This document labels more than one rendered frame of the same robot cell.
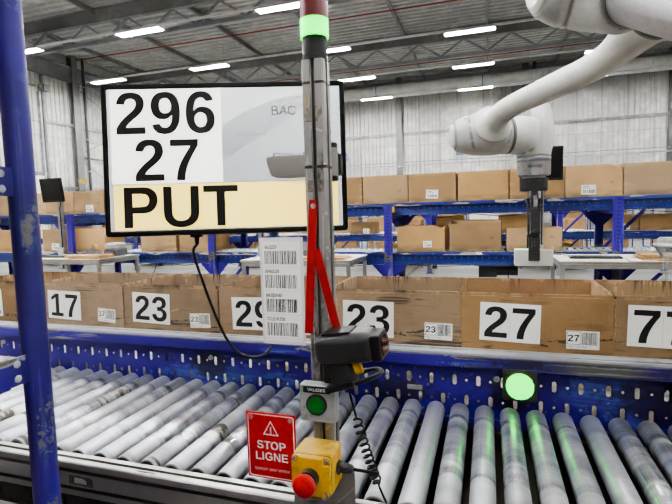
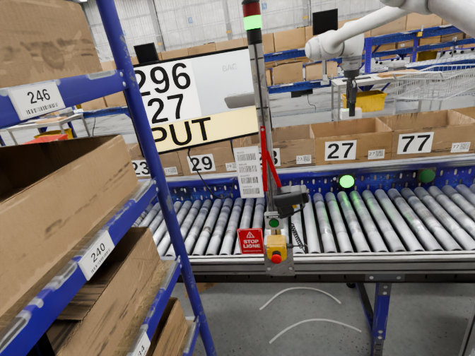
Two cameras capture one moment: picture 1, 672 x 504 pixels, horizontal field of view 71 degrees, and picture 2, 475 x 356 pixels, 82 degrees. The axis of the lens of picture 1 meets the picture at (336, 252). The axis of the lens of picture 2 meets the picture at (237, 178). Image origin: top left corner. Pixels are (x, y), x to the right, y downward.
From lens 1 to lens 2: 0.34 m
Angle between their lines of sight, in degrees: 21
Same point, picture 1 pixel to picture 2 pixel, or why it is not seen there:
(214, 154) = (194, 100)
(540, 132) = (357, 42)
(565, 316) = (368, 143)
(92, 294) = not seen: hidden behind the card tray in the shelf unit
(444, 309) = (306, 147)
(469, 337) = (319, 160)
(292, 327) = (256, 189)
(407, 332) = (287, 162)
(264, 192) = (225, 118)
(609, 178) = not seen: hidden behind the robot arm
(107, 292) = not seen: hidden behind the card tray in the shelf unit
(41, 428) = (191, 280)
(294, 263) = (254, 159)
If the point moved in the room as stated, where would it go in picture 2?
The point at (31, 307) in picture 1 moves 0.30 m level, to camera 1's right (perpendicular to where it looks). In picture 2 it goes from (177, 235) to (307, 206)
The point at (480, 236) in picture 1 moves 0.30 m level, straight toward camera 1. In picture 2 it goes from (290, 73) to (291, 75)
